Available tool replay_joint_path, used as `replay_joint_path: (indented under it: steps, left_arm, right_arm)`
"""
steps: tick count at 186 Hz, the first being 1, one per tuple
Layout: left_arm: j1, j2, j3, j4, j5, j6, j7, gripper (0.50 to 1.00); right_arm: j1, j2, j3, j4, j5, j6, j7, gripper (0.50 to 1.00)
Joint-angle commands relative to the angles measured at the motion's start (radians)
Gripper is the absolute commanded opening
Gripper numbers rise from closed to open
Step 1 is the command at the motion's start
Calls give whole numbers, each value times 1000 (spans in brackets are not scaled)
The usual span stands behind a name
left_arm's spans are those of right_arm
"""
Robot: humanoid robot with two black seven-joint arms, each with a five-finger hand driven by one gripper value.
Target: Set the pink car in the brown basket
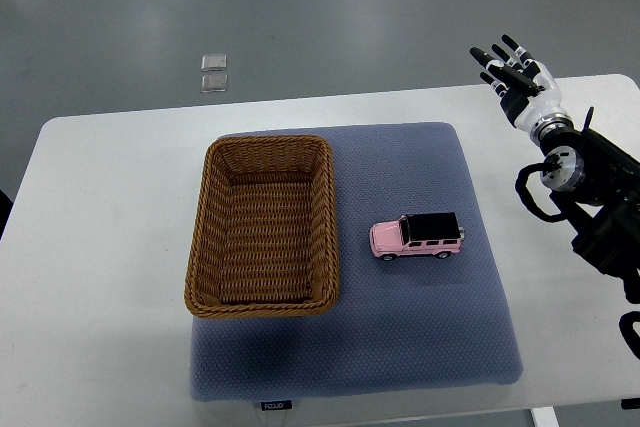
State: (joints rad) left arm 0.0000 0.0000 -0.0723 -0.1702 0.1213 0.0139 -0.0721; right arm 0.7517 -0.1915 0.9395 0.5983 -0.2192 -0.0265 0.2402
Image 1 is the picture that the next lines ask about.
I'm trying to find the brown wicker basket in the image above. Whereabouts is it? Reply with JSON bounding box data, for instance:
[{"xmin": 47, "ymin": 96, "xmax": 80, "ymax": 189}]
[{"xmin": 184, "ymin": 135, "xmax": 340, "ymax": 320}]

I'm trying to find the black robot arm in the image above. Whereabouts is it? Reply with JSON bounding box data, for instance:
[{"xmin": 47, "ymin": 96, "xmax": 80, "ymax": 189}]
[{"xmin": 515, "ymin": 109, "xmax": 639, "ymax": 305}]

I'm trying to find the lower metal floor plate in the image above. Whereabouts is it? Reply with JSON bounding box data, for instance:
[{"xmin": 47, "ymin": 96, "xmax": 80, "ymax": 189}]
[{"xmin": 201, "ymin": 73, "xmax": 228, "ymax": 93}]

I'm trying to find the upper metal floor plate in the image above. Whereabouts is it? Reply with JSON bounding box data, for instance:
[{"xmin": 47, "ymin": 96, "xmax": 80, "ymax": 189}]
[{"xmin": 201, "ymin": 53, "xmax": 227, "ymax": 72}]

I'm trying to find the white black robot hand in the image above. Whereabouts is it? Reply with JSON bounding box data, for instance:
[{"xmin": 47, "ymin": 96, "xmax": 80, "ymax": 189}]
[{"xmin": 469, "ymin": 34, "xmax": 574, "ymax": 146}]

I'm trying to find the white table leg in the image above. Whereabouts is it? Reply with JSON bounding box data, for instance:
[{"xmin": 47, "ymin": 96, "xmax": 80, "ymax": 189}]
[{"xmin": 530, "ymin": 407, "xmax": 559, "ymax": 427}]

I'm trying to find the blue grey cushion mat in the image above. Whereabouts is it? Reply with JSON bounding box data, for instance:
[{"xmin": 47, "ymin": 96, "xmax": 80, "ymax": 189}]
[{"xmin": 191, "ymin": 122, "xmax": 523, "ymax": 401}]

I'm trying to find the black cable loop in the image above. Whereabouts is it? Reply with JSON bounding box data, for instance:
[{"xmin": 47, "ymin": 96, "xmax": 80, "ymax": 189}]
[{"xmin": 516, "ymin": 162, "xmax": 569, "ymax": 223}]

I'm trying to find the metal floor plate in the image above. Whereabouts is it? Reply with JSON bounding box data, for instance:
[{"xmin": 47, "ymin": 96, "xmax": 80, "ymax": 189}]
[
  {"xmin": 201, "ymin": 73, "xmax": 228, "ymax": 93},
  {"xmin": 201, "ymin": 53, "xmax": 227, "ymax": 72}
]

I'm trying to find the pink toy car black roof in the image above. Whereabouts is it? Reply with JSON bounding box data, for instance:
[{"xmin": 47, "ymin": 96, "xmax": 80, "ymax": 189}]
[{"xmin": 369, "ymin": 212, "xmax": 465, "ymax": 261}]

